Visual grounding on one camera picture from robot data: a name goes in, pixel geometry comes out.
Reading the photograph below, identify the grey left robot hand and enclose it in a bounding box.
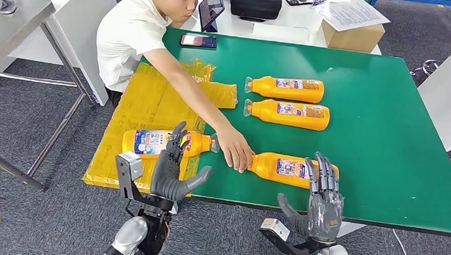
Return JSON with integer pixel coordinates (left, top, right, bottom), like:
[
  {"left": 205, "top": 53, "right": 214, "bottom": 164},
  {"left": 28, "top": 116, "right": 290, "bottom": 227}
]
[{"left": 149, "top": 119, "right": 215, "bottom": 205}]

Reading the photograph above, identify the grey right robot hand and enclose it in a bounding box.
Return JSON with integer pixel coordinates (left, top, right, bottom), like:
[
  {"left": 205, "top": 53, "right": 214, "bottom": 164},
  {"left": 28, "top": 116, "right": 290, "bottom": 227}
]
[{"left": 274, "top": 149, "right": 348, "bottom": 245}]

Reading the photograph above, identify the person's right hand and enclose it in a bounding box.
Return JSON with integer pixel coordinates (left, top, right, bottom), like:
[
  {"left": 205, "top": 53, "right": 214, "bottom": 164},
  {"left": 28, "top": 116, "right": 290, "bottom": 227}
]
[{"left": 213, "top": 124, "right": 257, "bottom": 175}]

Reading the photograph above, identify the orange detergent bottle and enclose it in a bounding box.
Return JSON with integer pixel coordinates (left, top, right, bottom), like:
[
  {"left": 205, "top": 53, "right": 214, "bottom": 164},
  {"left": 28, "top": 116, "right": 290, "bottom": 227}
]
[
  {"left": 244, "top": 74, "right": 326, "bottom": 104},
  {"left": 121, "top": 126, "right": 222, "bottom": 164},
  {"left": 242, "top": 97, "right": 332, "bottom": 133},
  {"left": 245, "top": 150, "right": 341, "bottom": 192}
]

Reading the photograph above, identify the smartphone with reddish screen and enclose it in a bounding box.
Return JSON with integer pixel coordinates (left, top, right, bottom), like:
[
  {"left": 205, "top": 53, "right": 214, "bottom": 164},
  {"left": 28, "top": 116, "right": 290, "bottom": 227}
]
[{"left": 179, "top": 32, "right": 219, "bottom": 50}]

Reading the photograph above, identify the yellow taped cardboard mat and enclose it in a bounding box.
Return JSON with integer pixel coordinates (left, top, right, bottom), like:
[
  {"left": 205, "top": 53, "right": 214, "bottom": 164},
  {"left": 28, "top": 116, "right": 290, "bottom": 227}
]
[{"left": 81, "top": 53, "right": 241, "bottom": 198}]

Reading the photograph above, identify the black tablet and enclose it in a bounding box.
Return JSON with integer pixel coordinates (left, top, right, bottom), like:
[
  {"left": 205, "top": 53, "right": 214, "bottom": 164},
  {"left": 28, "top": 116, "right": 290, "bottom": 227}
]
[{"left": 197, "top": 0, "right": 226, "bottom": 34}]

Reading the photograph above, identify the white desk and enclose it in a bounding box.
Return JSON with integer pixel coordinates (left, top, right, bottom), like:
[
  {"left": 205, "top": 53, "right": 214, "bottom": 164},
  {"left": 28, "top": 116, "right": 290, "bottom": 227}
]
[{"left": 179, "top": 0, "right": 387, "bottom": 55}]

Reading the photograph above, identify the black carrying case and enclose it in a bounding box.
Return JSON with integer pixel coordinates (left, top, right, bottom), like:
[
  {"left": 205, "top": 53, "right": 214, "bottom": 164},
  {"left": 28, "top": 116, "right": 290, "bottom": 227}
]
[{"left": 228, "top": 0, "right": 283, "bottom": 24}]

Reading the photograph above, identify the person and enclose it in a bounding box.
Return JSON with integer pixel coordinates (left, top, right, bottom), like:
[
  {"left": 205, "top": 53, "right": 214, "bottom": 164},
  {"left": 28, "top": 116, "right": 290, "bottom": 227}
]
[{"left": 89, "top": 0, "right": 264, "bottom": 175}]

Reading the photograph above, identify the brown cardboard box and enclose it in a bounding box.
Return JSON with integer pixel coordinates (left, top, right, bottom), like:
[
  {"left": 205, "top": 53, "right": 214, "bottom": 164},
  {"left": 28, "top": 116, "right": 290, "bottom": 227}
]
[{"left": 319, "top": 19, "right": 387, "bottom": 55}]

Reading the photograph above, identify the black smartphone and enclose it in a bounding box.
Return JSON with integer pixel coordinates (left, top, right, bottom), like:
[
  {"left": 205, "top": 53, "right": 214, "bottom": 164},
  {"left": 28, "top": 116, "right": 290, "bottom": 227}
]
[{"left": 285, "top": 0, "right": 315, "bottom": 8}]

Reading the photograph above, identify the printed paper sheet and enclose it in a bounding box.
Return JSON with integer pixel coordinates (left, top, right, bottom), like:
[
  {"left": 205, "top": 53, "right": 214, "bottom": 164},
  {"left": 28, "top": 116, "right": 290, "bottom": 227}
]
[{"left": 317, "top": 0, "right": 393, "bottom": 36}]

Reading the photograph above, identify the stainless steel table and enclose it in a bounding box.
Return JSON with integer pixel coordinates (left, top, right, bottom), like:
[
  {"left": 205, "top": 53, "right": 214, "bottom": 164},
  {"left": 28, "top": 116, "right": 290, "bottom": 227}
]
[{"left": 0, "top": 0, "right": 103, "bottom": 195}]

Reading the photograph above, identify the blue metal rack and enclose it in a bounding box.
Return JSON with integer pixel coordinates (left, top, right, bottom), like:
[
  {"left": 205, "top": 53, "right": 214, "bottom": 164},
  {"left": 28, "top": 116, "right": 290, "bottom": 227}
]
[{"left": 369, "top": 0, "right": 451, "bottom": 18}]

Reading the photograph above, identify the coiled cable bundle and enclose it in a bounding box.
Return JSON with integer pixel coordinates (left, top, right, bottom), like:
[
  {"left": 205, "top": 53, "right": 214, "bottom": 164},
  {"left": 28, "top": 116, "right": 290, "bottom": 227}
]
[{"left": 410, "top": 57, "right": 444, "bottom": 78}]

